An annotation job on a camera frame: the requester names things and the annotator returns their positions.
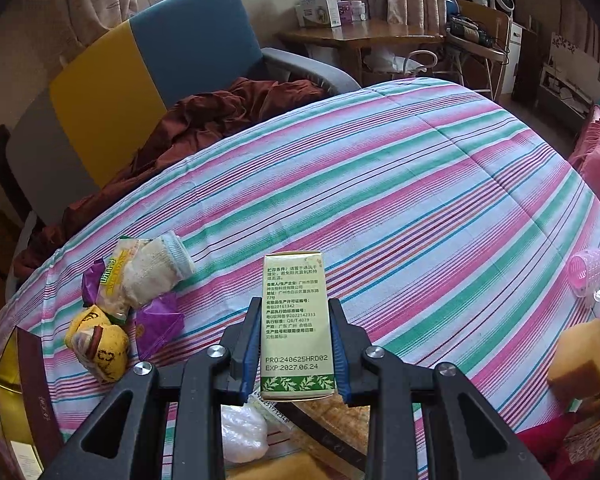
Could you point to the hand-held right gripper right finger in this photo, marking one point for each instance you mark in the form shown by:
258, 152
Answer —
341, 345

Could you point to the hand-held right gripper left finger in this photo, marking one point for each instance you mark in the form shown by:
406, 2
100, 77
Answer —
252, 340

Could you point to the green and cream carton box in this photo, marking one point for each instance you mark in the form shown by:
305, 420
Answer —
292, 310

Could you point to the purple snack packet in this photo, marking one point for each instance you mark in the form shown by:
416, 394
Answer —
91, 282
157, 327

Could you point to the white plastic bag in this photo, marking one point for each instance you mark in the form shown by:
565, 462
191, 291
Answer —
242, 432

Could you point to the white sock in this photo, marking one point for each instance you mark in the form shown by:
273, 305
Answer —
155, 270

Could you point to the yellow crumpled packet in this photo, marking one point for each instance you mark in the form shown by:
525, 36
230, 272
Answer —
105, 355

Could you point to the rice cracker snack packet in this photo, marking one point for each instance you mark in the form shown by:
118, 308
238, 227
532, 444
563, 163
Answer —
114, 280

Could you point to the dark red gold gift box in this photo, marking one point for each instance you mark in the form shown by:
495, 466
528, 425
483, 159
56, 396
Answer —
35, 390

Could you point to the rust brown cloth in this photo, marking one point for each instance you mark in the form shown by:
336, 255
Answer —
205, 120

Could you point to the yellow sponge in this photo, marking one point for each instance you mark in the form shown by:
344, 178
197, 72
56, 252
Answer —
580, 360

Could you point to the pink hair roller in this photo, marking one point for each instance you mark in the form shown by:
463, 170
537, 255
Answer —
586, 272

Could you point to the yellow blue grey sofa chair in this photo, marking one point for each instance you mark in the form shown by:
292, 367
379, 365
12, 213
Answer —
190, 50

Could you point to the wooden table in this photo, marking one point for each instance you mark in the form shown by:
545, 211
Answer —
370, 35

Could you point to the small purple box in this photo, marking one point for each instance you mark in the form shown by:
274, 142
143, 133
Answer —
351, 11

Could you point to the white carton box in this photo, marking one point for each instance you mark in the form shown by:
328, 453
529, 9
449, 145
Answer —
317, 7

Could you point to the white low shelf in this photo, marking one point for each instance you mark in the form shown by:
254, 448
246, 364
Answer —
565, 90

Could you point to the wooden side desk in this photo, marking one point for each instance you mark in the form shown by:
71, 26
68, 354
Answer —
480, 10

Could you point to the white fan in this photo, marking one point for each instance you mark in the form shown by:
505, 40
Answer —
504, 0

